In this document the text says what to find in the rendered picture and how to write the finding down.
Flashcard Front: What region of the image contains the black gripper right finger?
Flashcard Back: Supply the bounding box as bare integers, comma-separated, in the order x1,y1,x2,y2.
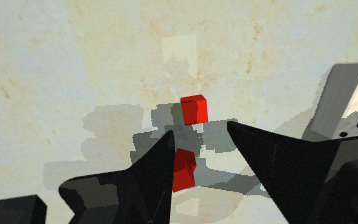
227,121,358,224

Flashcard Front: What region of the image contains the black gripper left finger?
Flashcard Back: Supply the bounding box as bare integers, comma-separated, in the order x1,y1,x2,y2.
59,130,175,224

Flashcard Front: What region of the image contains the red cube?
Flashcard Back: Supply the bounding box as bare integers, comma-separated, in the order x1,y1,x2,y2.
175,148,197,172
181,94,208,126
172,152,195,193

